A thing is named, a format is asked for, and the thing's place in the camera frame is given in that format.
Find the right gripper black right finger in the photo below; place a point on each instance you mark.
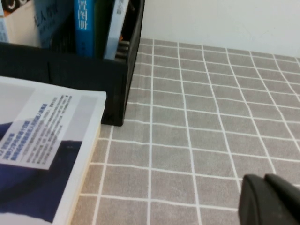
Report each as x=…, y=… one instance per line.
x=286, y=189

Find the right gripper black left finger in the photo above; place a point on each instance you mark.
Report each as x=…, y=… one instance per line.
x=257, y=206

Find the yellow-green mechanical design book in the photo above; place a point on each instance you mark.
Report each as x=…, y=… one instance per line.
x=84, y=28

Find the white spine driving book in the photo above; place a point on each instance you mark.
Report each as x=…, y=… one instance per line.
x=21, y=30

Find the grey cover book orange trim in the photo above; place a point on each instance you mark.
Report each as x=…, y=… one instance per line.
x=112, y=35

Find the black plastic book stand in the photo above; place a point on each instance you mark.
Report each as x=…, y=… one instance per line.
x=70, y=70

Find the grey checked tablecloth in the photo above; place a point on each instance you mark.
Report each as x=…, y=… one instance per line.
x=199, y=117

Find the white magazine with man portrait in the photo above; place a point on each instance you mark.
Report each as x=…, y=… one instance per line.
x=47, y=117

